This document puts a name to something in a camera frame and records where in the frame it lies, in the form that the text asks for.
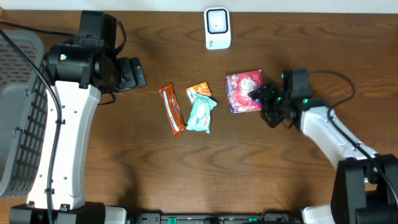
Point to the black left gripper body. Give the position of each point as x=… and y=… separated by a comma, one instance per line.
x=127, y=74

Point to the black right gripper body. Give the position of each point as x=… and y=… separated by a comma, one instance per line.
x=274, y=103

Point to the purple red snack pack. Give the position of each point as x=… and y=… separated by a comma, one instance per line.
x=238, y=86

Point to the orange small snack packet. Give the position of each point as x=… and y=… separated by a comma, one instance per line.
x=201, y=89

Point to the orange brown snack bar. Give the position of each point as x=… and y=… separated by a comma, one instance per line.
x=172, y=109

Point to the teal snack packet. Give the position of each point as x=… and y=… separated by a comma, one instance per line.
x=200, y=116

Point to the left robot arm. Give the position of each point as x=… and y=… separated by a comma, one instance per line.
x=79, y=75

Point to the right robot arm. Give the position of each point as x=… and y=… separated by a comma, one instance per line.
x=365, y=186

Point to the white barcode scanner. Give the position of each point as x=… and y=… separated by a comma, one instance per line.
x=217, y=28

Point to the grey plastic mesh basket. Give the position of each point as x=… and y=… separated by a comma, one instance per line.
x=23, y=120

